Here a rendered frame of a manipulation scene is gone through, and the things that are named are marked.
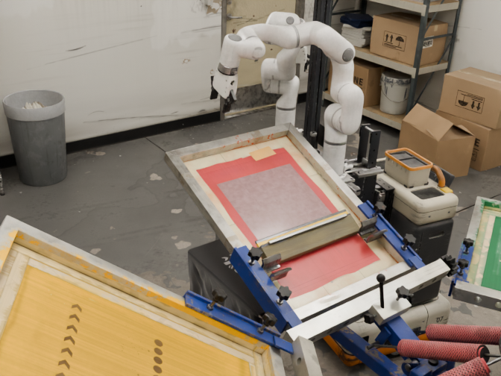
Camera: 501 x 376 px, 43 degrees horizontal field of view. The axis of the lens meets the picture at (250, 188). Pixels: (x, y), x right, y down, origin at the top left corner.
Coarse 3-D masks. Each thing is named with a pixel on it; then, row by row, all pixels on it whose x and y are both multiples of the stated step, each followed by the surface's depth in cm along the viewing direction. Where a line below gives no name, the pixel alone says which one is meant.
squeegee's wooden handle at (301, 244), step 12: (348, 216) 226; (324, 228) 219; (336, 228) 221; (348, 228) 223; (288, 240) 210; (300, 240) 212; (312, 240) 214; (324, 240) 216; (336, 240) 219; (264, 252) 204; (276, 252) 206; (288, 252) 208; (300, 252) 210
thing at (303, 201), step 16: (256, 160) 241; (272, 160) 243; (288, 160) 246; (272, 176) 237; (288, 176) 239; (304, 176) 242; (272, 192) 231; (288, 192) 233; (304, 192) 235; (320, 192) 237; (288, 208) 227; (304, 208) 229; (320, 208) 231; (352, 240) 224; (336, 256) 217; (352, 256) 218; (368, 256) 220; (336, 272) 211; (352, 272) 213
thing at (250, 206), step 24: (216, 168) 232; (240, 168) 236; (216, 192) 223; (240, 192) 226; (264, 192) 230; (240, 216) 218; (264, 216) 221; (288, 216) 224; (288, 264) 208; (312, 264) 211; (312, 288) 204
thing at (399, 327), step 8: (392, 320) 192; (400, 320) 193; (392, 328) 190; (400, 328) 190; (408, 328) 191; (392, 336) 190; (400, 336) 188; (408, 336) 189; (416, 336) 190; (392, 344) 191
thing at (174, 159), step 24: (216, 144) 236; (240, 144) 242; (192, 192) 217; (336, 192) 239; (216, 216) 211; (360, 216) 231; (384, 240) 224; (408, 264) 218; (360, 288) 204; (312, 312) 193
